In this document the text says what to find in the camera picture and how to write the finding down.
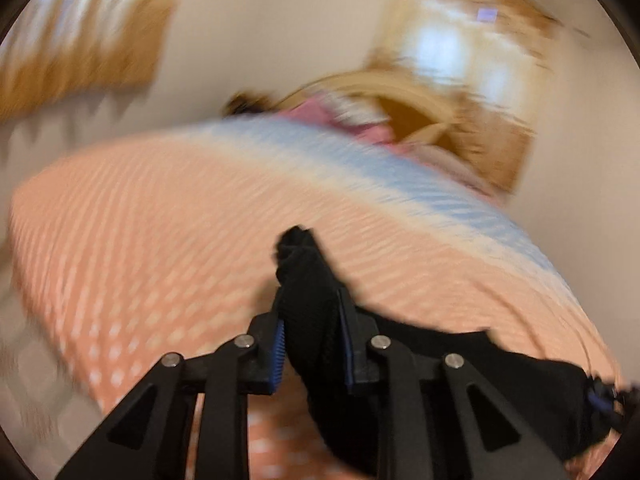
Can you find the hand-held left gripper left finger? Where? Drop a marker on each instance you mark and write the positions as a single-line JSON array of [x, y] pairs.
[[278, 355]]

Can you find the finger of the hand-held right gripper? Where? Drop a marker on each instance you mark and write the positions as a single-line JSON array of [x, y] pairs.
[[599, 401]]

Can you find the cream and brown headboard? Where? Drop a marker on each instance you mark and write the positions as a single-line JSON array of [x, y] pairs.
[[425, 110]]

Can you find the golden floral side curtain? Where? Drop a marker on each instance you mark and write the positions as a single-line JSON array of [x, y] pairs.
[[75, 60]]

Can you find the brown patterned bag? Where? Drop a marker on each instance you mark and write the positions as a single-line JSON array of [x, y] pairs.
[[245, 102]]

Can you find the black pants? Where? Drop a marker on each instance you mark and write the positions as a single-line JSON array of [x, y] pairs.
[[310, 320]]

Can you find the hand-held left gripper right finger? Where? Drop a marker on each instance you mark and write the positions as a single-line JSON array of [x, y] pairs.
[[346, 355]]

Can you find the pink pillow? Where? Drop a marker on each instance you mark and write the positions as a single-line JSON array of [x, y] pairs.
[[320, 112]]

